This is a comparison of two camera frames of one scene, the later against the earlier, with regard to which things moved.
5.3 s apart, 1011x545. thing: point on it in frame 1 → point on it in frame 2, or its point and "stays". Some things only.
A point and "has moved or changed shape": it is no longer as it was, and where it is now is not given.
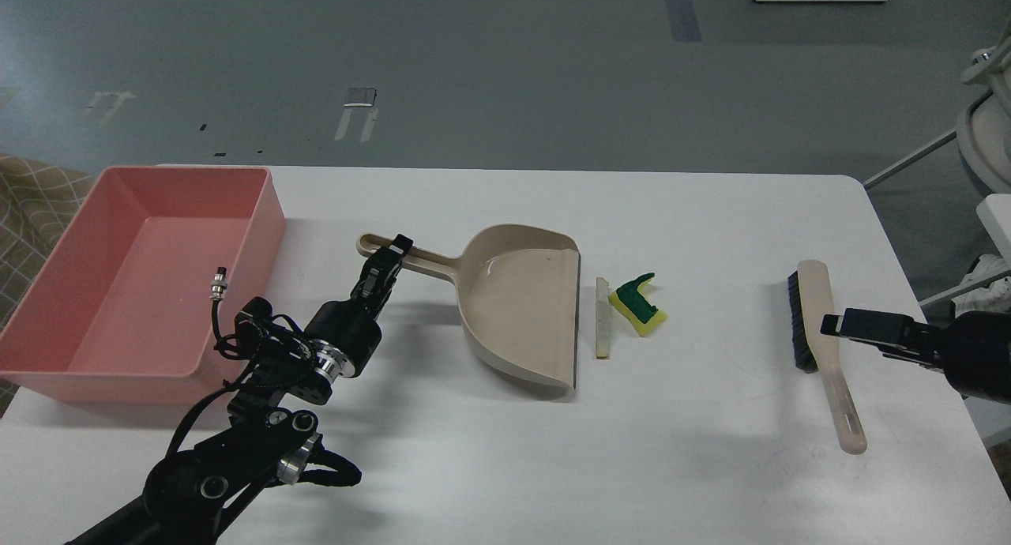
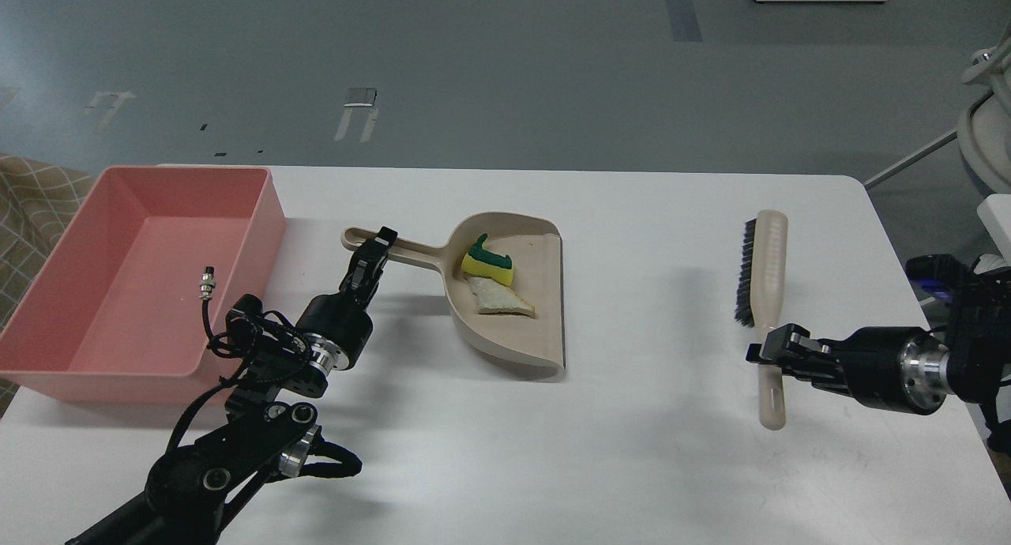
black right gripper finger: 866,323 → 792,342
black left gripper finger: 401,243 → 385,241
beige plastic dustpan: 518,287 has moved or changed shape
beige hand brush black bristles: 810,297 → 762,286
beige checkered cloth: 37,201 stays
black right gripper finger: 926,358 → 753,355
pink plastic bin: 123,315 stays
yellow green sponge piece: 629,301 → 482,263
